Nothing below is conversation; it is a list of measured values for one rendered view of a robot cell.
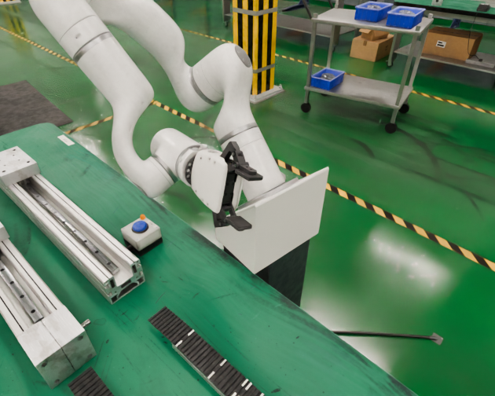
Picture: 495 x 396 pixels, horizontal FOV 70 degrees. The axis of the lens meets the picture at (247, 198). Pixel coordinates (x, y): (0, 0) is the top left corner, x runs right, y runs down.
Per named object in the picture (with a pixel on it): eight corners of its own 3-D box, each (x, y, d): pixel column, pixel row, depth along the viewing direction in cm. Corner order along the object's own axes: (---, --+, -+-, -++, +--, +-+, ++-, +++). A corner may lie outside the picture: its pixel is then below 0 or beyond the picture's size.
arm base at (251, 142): (273, 192, 114) (247, 140, 114) (311, 174, 99) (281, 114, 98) (227, 215, 104) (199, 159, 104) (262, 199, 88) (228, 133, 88)
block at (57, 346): (107, 346, 79) (96, 322, 74) (52, 390, 72) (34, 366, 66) (86, 322, 84) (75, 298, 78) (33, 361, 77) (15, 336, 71)
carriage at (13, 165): (43, 179, 121) (36, 162, 116) (9, 193, 114) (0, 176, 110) (24, 162, 129) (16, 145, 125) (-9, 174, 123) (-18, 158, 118)
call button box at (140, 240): (163, 242, 105) (159, 226, 101) (135, 260, 99) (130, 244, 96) (147, 229, 109) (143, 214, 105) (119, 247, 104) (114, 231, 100)
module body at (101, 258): (145, 280, 94) (139, 258, 89) (111, 305, 88) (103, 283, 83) (21, 169, 136) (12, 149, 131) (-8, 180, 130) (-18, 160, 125)
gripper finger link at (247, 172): (243, 149, 63) (267, 162, 58) (240, 166, 64) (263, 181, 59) (229, 149, 61) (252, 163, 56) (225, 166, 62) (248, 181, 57)
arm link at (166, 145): (164, 166, 69) (199, 136, 71) (138, 144, 78) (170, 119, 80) (185, 193, 75) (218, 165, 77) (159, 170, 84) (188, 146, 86)
